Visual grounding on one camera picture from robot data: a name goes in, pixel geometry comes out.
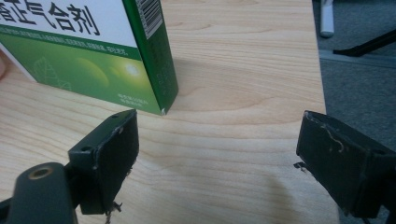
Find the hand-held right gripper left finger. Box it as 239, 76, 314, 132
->
64, 108, 140, 216

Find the white furniture leg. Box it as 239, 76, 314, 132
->
319, 0, 335, 39

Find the black stand leg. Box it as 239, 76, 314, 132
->
332, 28, 396, 58

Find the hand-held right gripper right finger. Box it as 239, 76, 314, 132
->
293, 110, 396, 219

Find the green and white medicine box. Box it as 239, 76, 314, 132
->
0, 0, 179, 117

